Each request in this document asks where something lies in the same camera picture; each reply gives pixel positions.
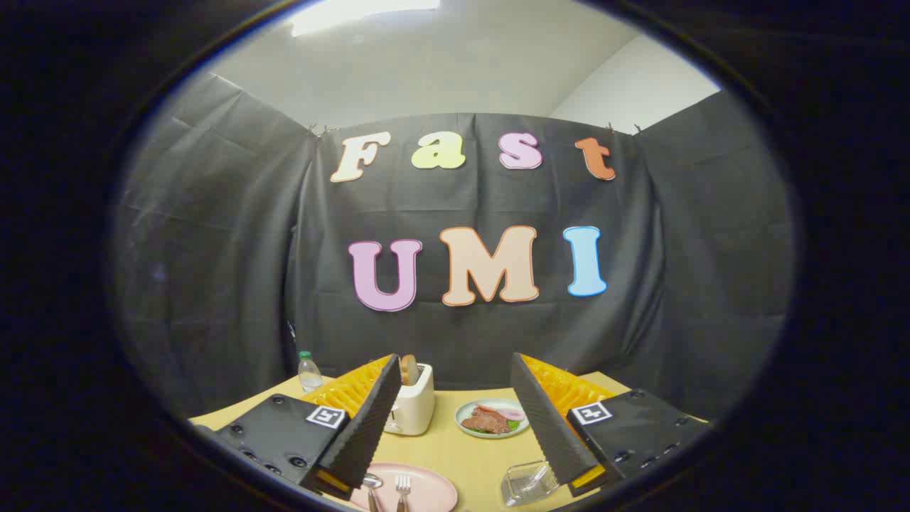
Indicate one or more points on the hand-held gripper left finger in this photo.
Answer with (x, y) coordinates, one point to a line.
(370, 427)

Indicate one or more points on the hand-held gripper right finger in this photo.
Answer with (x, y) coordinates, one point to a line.
(544, 427)

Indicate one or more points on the pale green oval plate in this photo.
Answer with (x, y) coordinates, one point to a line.
(466, 411)

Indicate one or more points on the cream white toaster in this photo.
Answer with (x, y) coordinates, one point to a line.
(416, 409)

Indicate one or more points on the pink round plate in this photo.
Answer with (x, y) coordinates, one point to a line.
(434, 491)

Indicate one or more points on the clear plastic water bottle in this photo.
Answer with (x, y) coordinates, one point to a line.
(310, 373)

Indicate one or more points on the pink ham slice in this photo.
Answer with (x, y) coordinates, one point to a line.
(513, 413)

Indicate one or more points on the clear drainer basket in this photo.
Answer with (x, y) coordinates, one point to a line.
(530, 483)

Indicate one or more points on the brown meat steak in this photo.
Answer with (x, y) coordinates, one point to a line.
(485, 421)

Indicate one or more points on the toast bread slice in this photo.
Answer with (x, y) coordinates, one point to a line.
(409, 370)

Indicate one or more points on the ceiling light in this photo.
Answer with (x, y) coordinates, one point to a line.
(355, 13)

